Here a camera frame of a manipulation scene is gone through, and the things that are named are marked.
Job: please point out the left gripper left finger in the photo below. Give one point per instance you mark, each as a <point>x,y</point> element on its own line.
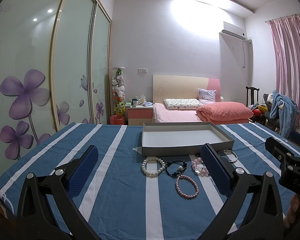
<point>46,209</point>

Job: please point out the pink curtain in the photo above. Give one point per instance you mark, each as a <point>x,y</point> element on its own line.
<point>286,40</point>

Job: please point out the grey cardboard tray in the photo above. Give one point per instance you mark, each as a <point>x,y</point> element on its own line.
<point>162,139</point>

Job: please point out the white floral pillow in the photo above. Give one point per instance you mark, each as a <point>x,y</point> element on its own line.
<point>182,104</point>

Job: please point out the pink white nightstand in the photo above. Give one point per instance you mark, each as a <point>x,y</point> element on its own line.
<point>139,115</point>

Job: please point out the blue white striped tablecloth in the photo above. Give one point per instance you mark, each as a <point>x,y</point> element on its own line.
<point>120,201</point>

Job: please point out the plush toy tower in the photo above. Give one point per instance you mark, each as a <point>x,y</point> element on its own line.
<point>118,90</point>

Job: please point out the wall power socket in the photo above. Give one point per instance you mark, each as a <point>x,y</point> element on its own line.
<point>142,70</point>

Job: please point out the red waste basket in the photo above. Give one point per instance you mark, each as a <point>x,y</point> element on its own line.
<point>117,120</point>

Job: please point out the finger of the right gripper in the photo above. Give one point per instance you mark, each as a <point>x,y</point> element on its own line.
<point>281,153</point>

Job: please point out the floral sliding door wardrobe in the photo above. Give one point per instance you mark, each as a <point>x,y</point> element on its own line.
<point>54,70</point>

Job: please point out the folded salmon quilt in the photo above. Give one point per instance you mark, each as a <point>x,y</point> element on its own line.
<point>225,113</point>

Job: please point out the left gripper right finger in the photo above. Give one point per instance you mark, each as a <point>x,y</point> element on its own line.
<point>253,207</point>

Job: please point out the white air conditioner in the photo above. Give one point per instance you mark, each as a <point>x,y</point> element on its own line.
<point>233,31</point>

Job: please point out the dark wooden chair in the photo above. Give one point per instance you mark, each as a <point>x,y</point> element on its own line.
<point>252,97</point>

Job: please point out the pink bed with headboard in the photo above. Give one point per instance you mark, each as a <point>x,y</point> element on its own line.
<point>181,87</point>

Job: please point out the lilac square cushion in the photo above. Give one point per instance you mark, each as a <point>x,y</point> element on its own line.
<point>207,95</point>

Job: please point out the blue fleece garment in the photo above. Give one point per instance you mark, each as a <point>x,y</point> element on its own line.
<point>288,112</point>

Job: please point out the right hand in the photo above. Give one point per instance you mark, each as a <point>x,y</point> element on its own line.
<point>291,213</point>

